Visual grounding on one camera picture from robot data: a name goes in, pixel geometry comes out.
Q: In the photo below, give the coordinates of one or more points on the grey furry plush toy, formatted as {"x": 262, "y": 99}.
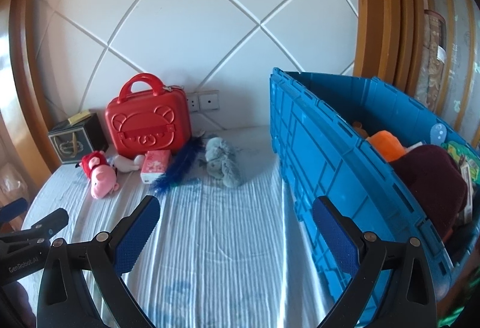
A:
{"x": 221, "y": 163}

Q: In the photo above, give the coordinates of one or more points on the pink pig plush toy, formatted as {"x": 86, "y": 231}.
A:
{"x": 99, "y": 174}

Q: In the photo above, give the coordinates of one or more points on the white wall plate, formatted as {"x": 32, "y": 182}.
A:
{"x": 208, "y": 100}

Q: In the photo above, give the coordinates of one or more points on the yellow card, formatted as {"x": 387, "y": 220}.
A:
{"x": 78, "y": 118}

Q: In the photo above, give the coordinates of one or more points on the blue plastic crate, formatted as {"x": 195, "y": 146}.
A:
{"x": 322, "y": 163}

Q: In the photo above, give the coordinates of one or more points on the wooden frame trim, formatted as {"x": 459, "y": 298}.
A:
{"x": 26, "y": 62}
{"x": 378, "y": 13}

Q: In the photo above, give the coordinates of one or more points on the person's left forearm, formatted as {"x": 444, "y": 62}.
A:
{"x": 17, "y": 305}

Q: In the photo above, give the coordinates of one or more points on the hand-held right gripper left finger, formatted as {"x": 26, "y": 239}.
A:
{"x": 137, "y": 234}

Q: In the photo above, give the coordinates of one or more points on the maroon plush toy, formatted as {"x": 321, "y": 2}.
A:
{"x": 431, "y": 185}

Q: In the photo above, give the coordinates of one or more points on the red bear-embossed carry case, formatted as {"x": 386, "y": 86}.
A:
{"x": 148, "y": 122}

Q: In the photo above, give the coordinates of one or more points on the blue feather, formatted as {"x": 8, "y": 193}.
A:
{"x": 176, "y": 167}

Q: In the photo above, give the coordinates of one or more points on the pink tissue packet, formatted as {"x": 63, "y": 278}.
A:
{"x": 155, "y": 167}

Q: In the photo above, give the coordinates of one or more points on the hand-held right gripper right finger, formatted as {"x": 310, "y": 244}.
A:
{"x": 333, "y": 238}

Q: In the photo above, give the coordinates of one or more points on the dark gift box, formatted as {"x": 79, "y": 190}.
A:
{"x": 75, "y": 140}

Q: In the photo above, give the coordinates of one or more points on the green printed packet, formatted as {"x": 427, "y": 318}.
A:
{"x": 463, "y": 159}

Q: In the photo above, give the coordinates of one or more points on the white duck plush toy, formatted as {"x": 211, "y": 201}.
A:
{"x": 127, "y": 163}

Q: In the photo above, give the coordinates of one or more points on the translucent blue bubble toy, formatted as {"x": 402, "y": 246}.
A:
{"x": 438, "y": 133}

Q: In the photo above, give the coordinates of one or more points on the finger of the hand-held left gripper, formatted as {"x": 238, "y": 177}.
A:
{"x": 13, "y": 209}
{"x": 48, "y": 223}

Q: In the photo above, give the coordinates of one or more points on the orange plush toy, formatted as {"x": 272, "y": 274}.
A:
{"x": 386, "y": 146}

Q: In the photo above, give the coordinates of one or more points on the white wall socket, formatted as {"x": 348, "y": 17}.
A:
{"x": 192, "y": 102}

